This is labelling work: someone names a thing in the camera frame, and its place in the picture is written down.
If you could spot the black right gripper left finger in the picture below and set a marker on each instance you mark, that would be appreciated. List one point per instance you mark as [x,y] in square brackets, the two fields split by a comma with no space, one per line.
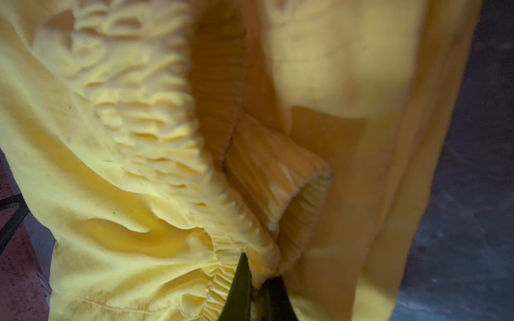
[238,303]

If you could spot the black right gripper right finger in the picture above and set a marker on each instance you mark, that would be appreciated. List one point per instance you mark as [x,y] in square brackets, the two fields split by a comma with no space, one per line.
[277,306]

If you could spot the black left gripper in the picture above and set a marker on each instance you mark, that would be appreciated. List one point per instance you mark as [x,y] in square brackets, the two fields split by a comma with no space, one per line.
[8,230]

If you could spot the yellow shorts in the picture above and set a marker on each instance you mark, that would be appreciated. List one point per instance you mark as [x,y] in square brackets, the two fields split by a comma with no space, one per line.
[160,141]

